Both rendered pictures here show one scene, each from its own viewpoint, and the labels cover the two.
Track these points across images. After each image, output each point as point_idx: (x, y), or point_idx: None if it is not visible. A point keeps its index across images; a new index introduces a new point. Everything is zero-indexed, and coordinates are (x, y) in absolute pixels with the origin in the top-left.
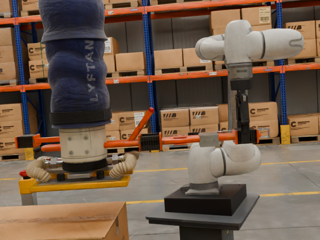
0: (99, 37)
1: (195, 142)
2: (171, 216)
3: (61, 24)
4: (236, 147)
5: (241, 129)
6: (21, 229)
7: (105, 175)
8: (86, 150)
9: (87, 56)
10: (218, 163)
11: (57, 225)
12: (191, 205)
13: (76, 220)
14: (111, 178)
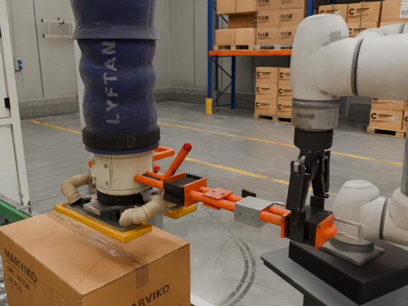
0: (122, 37)
1: (351, 181)
2: (285, 269)
3: (77, 19)
4: (405, 209)
5: (291, 217)
6: (58, 242)
7: None
8: (106, 181)
9: (108, 63)
10: (372, 221)
11: (87, 251)
12: (315, 265)
13: (108, 251)
14: (119, 224)
